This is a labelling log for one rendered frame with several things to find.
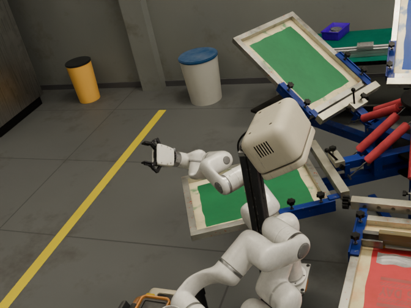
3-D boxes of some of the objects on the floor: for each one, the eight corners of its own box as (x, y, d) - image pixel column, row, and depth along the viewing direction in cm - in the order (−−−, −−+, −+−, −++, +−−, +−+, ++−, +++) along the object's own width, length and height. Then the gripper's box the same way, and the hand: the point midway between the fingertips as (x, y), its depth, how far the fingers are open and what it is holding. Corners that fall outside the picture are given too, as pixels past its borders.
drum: (106, 93, 722) (95, 55, 693) (94, 104, 694) (81, 65, 665) (85, 93, 735) (73, 56, 706) (73, 105, 707) (59, 66, 678)
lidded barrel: (230, 90, 653) (223, 46, 622) (217, 107, 616) (208, 62, 585) (196, 90, 673) (187, 47, 642) (181, 107, 636) (170, 63, 605)
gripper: (168, 177, 242) (137, 172, 231) (168, 143, 247) (138, 136, 236) (178, 174, 237) (147, 168, 226) (178, 139, 242) (147, 132, 231)
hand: (144, 153), depth 232 cm, fingers open, 8 cm apart
